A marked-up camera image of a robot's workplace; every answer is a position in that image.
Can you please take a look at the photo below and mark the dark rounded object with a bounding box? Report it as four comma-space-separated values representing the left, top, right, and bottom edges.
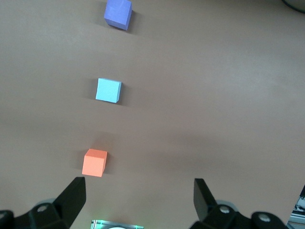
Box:
281, 0, 305, 14

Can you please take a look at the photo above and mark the orange foam cube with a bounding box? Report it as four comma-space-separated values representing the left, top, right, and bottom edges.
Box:
81, 148, 108, 178

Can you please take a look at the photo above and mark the light blue foam cube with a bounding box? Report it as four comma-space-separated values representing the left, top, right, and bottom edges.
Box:
95, 78, 122, 104

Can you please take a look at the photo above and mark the purple foam cube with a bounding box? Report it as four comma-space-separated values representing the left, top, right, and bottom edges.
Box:
104, 0, 133, 31

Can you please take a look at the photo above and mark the grey equipment beside table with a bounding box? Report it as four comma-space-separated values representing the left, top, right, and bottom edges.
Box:
287, 183, 305, 229

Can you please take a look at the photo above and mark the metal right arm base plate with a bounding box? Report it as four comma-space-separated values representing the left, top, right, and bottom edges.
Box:
91, 219, 145, 229

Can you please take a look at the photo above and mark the brown table cover sheet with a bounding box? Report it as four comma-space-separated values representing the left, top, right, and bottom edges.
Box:
0, 0, 305, 229

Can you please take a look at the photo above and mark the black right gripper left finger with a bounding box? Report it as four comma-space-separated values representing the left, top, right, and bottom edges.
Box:
0, 177, 87, 229

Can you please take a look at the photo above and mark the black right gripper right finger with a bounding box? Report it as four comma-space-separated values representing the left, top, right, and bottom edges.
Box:
192, 178, 286, 229

